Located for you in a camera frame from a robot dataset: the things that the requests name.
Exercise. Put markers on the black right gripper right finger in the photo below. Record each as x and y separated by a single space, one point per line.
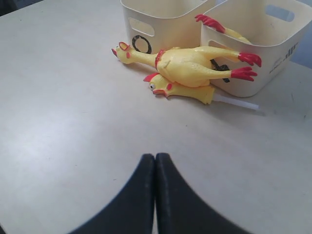
180 210

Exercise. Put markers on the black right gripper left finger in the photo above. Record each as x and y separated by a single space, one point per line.
132 210

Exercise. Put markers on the cream bin marked O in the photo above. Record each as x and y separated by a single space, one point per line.
152 25

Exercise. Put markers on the cream bin marked X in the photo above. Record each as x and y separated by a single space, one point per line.
274 29

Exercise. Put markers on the whole rubber chicken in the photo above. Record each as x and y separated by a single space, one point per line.
190 67

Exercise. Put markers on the severed rubber chicken head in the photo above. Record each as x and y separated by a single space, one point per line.
161 86

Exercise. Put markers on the headless rubber chicken body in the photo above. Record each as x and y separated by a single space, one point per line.
217 26

